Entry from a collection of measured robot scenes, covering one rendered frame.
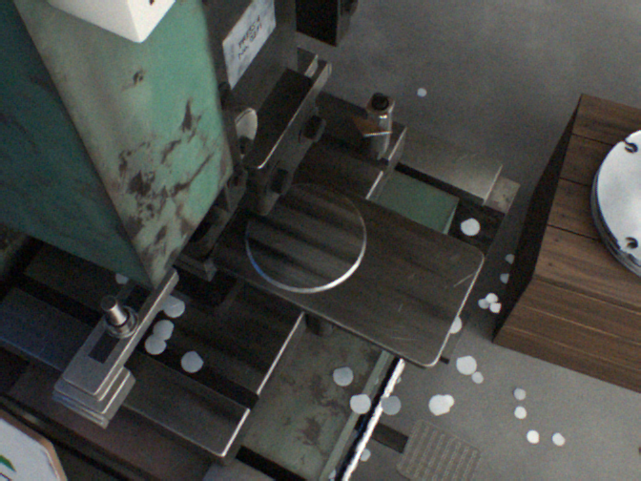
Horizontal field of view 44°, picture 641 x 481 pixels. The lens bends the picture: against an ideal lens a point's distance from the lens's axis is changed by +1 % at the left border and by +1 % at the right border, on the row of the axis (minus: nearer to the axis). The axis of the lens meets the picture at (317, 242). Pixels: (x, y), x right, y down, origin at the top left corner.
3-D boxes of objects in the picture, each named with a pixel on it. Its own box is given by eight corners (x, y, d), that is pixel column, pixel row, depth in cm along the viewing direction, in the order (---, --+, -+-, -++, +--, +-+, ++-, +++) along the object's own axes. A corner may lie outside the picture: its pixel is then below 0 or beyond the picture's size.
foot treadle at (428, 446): (478, 456, 137) (484, 449, 132) (456, 510, 133) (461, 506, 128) (189, 309, 149) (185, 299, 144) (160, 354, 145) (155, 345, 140)
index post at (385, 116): (390, 143, 95) (398, 94, 86) (380, 162, 93) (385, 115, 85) (369, 134, 95) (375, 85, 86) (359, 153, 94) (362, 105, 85)
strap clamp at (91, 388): (192, 292, 86) (177, 252, 77) (105, 428, 80) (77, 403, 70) (146, 269, 87) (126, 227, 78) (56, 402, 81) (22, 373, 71)
